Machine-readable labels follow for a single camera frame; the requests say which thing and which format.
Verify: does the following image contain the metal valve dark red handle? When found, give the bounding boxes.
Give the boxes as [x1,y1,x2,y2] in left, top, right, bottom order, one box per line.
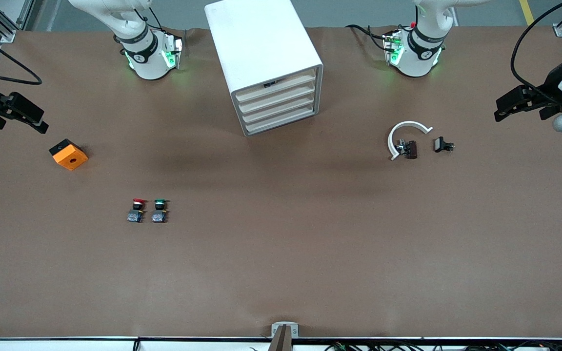
[395,139,419,160]

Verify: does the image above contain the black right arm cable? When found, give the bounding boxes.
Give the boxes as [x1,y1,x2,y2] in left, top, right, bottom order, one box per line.
[0,23,43,86]

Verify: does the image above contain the white table edge rail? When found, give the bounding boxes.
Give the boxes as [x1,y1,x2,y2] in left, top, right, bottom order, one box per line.
[0,336,562,351]

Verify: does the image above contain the brown table cover mat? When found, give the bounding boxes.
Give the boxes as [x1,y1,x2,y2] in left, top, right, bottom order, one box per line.
[0,24,562,339]

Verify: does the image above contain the white curved plastic bracket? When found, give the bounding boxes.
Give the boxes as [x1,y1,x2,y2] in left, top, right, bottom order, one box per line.
[387,120,433,161]

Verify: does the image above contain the red push button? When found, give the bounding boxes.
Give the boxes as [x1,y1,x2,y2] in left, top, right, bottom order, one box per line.
[127,198,148,224]

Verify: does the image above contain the orange button box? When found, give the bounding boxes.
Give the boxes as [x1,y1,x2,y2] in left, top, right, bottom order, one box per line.
[49,138,89,171]

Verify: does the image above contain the green push button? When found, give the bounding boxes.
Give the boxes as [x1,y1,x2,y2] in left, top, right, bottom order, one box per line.
[151,198,170,224]

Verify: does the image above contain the black square push button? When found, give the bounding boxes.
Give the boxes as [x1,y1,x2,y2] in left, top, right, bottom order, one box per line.
[433,136,456,154]

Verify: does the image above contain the black base cable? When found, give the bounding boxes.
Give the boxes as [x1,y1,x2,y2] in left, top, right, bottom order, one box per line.
[346,23,391,50]

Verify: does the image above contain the yellow floor tape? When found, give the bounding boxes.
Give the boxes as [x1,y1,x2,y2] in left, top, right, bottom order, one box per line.
[519,0,537,26]

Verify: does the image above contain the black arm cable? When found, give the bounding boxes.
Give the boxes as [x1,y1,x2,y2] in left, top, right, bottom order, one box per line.
[0,23,43,86]
[510,0,562,94]

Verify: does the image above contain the black cable bundle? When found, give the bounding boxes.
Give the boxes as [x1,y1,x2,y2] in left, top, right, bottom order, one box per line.
[249,340,562,351]

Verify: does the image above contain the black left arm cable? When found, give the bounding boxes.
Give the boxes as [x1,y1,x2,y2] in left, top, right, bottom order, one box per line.
[510,0,562,94]

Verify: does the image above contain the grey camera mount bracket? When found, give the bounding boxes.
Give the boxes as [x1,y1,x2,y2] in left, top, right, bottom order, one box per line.
[268,321,300,351]

